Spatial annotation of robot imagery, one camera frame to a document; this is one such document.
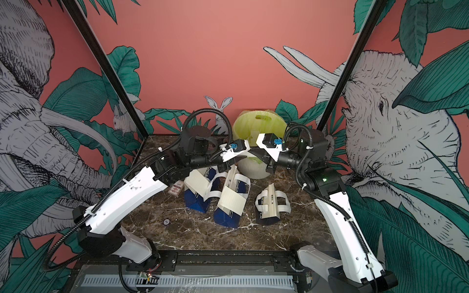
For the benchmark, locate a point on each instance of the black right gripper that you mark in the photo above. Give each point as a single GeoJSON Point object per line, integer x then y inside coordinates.
{"type": "Point", "coordinates": [272, 161]}

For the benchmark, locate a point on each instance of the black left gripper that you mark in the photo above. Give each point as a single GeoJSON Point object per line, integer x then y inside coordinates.
{"type": "Point", "coordinates": [226, 166]}

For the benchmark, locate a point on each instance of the dark takeout bag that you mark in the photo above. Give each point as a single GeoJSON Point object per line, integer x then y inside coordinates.
{"type": "Point", "coordinates": [269, 204]}

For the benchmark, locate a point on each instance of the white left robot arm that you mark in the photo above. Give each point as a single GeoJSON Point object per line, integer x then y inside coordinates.
{"type": "Point", "coordinates": [98, 227]}

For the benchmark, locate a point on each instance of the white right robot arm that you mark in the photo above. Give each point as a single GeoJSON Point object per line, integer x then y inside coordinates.
{"type": "Point", "coordinates": [303, 150]}

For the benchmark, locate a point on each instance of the blue takeout bag middle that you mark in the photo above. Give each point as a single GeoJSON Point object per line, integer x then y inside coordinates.
{"type": "Point", "coordinates": [240, 184]}

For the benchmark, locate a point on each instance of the blue takeout bag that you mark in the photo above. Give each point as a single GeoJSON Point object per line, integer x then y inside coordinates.
{"type": "Point", "coordinates": [195, 201]}
{"type": "Point", "coordinates": [240, 184]}

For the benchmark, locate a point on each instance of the blue takeout bag left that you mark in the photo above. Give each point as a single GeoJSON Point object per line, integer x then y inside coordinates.
{"type": "Point", "coordinates": [195, 201]}

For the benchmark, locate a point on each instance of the green plastic bin liner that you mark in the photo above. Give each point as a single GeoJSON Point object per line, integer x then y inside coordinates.
{"type": "Point", "coordinates": [250, 124]}

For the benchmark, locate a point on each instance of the white receipt on middle bag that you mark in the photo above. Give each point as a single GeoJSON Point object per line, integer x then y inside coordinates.
{"type": "Point", "coordinates": [231, 201]}

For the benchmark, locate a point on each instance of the white receipt on bag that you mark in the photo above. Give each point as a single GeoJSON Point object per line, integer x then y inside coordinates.
{"type": "Point", "coordinates": [197, 183]}
{"type": "Point", "coordinates": [231, 201]}

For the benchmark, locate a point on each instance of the white receipt on left bag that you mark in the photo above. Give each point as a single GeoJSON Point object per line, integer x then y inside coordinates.
{"type": "Point", "coordinates": [197, 183]}

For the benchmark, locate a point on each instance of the small red white card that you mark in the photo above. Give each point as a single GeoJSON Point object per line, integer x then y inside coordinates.
{"type": "Point", "coordinates": [176, 189]}

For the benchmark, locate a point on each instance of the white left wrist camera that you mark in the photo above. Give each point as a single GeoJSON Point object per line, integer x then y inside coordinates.
{"type": "Point", "coordinates": [234, 149]}

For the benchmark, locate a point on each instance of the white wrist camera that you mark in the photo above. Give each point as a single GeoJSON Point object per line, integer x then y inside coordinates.
{"type": "Point", "coordinates": [234, 149]}
{"type": "Point", "coordinates": [272, 144]}

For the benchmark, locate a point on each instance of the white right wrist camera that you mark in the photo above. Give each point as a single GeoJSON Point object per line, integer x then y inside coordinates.
{"type": "Point", "coordinates": [272, 144]}

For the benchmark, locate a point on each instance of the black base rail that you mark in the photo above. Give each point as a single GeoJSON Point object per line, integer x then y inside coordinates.
{"type": "Point", "coordinates": [298, 260]}

